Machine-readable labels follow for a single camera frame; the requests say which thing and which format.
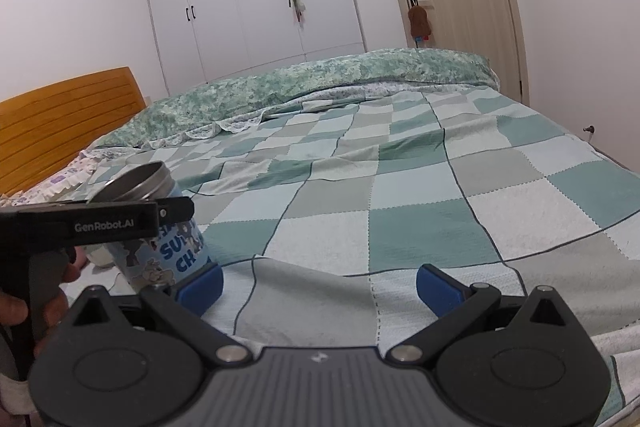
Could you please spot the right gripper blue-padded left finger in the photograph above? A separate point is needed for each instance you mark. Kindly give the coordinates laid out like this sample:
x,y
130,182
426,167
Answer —
x,y
136,360

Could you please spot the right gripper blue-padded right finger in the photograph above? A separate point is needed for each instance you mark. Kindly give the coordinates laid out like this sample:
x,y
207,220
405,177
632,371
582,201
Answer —
x,y
502,360

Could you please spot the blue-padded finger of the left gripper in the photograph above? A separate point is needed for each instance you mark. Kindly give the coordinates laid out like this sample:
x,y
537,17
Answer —
x,y
175,208

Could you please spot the person's left hand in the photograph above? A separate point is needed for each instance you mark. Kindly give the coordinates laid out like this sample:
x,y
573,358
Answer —
x,y
36,280

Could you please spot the purple floral pillow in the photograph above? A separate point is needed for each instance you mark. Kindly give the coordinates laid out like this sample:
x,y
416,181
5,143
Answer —
x,y
70,177

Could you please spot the wooden headboard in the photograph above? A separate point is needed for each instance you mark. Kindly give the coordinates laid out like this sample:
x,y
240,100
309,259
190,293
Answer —
x,y
43,130

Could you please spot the green floral quilt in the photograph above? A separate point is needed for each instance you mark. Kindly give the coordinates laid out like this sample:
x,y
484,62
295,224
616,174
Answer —
x,y
233,104

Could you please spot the checkered green bedspread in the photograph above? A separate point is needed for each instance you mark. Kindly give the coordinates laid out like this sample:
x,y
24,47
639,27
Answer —
x,y
322,215

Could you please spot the brown plush hanging toy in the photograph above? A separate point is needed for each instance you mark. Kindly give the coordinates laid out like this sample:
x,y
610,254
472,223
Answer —
x,y
420,26

